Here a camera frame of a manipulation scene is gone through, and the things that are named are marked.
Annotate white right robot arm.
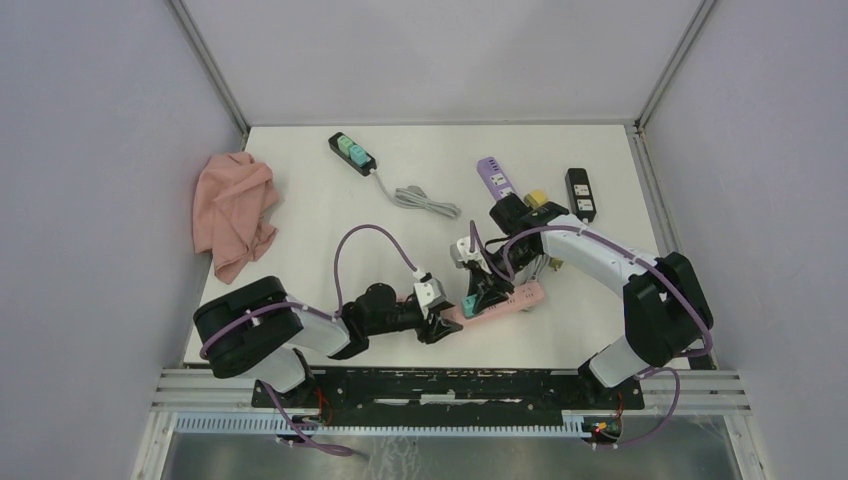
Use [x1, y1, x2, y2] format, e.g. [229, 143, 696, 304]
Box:
[451, 193, 714, 408]

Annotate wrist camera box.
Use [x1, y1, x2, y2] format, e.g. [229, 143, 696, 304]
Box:
[450, 236, 491, 273]
[413, 273, 452, 318]

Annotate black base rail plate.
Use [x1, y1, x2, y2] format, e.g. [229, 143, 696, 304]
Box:
[281, 366, 645, 427]

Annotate white slotted cable duct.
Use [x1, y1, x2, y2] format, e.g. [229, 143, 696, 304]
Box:
[173, 410, 624, 439]

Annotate black power strip white sockets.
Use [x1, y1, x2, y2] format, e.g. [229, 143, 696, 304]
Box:
[564, 168, 597, 223]

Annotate pink power strip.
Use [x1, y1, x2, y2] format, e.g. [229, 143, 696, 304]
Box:
[453, 281, 545, 326]

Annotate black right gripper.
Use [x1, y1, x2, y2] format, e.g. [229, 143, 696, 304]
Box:
[467, 240, 539, 313]

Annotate pink cloth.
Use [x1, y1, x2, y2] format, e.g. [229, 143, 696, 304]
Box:
[192, 151, 280, 285]

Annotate grey cable of far strip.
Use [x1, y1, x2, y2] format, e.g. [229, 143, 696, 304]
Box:
[370, 169, 462, 221]

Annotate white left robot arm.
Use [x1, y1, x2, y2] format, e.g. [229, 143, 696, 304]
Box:
[193, 274, 463, 407]

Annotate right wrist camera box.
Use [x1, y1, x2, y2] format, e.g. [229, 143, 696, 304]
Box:
[450, 236, 491, 273]

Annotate teal charger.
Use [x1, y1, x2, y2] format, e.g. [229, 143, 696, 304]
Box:
[460, 294, 479, 319]
[336, 135, 355, 156]

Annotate purple power strip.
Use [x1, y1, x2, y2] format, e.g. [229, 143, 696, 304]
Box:
[476, 157, 515, 201]

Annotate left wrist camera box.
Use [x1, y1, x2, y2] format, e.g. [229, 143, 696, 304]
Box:
[413, 273, 452, 318]

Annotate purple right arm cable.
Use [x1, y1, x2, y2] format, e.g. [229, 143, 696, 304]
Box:
[467, 220, 715, 452]

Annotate black power strip far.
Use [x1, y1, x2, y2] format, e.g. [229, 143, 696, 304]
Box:
[328, 132, 377, 177]

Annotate yellow usb charger plug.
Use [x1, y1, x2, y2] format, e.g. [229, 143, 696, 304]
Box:
[523, 190, 548, 209]

